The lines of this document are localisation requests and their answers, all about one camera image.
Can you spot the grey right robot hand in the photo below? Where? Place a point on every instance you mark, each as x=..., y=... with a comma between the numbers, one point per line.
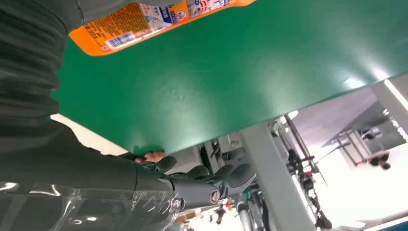
x=79, y=178

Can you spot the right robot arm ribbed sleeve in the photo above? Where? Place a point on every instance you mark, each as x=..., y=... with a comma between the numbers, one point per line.
x=28, y=63

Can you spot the person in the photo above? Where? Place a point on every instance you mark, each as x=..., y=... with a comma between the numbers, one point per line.
x=381, y=161

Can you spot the grey building pillar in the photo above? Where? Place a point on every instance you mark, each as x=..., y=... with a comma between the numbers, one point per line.
x=274, y=178

